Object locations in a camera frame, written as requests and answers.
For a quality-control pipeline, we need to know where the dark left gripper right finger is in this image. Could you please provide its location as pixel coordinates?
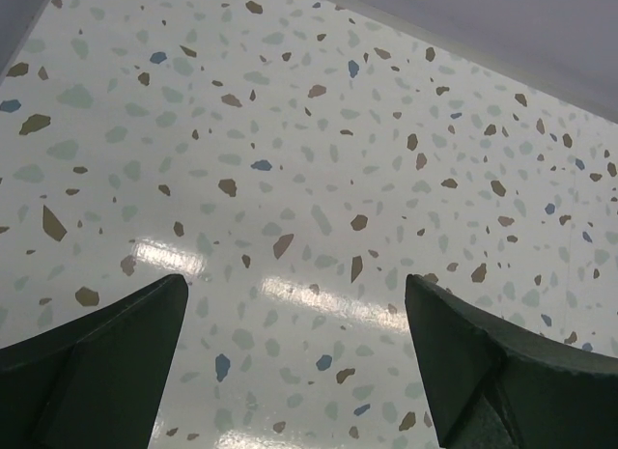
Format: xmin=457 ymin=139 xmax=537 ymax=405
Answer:
xmin=405 ymin=274 xmax=617 ymax=448

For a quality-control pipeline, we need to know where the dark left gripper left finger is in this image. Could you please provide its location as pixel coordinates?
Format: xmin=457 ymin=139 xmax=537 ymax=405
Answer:
xmin=1 ymin=274 xmax=188 ymax=448

